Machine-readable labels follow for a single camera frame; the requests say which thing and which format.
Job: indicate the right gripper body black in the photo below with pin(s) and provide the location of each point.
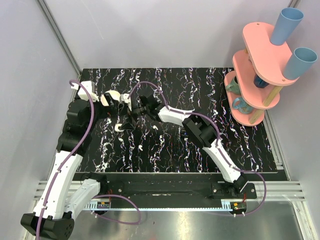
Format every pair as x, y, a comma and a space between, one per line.
140, 110

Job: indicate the cream round bowl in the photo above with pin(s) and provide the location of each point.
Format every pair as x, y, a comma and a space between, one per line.
110, 98

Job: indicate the blue cup rear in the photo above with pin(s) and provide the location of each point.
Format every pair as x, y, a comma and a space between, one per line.
287, 21

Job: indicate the white earbud case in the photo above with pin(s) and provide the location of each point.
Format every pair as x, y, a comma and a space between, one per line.
118, 127

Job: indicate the pink three tier shelf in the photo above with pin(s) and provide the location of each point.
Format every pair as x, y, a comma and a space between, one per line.
259, 57

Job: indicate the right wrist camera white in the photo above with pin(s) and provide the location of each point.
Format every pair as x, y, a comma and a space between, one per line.
125, 100

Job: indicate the black marble mat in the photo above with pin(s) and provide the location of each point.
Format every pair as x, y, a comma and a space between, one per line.
166, 150

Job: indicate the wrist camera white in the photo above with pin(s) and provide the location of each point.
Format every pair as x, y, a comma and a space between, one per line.
87, 90
125, 100

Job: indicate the green ceramic mug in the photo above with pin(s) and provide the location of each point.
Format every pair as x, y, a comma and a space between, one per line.
233, 87

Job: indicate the blue patterned mug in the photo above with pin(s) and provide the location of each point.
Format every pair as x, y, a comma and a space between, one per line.
240, 104

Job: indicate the blue cup front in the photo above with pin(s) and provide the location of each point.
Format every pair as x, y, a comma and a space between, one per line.
300, 61

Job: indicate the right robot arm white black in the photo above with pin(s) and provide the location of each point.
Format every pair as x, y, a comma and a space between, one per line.
199, 129

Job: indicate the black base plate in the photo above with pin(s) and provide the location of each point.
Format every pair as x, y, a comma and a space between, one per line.
204, 185

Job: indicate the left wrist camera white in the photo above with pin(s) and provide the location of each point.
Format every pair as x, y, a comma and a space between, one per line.
87, 90

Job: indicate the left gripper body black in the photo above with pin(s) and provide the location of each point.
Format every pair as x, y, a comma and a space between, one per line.
126, 117

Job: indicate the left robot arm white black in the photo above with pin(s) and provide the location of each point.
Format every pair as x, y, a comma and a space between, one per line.
54, 216

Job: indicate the dark blue cup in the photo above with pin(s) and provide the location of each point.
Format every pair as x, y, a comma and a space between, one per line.
259, 82

